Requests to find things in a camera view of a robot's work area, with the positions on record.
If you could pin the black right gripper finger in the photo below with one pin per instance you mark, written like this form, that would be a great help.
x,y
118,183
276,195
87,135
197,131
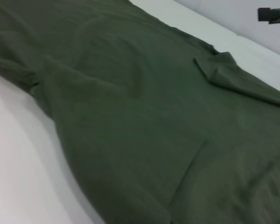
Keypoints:
x,y
264,14

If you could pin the dark green t-shirt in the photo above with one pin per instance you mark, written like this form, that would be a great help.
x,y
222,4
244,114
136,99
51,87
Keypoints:
x,y
130,116

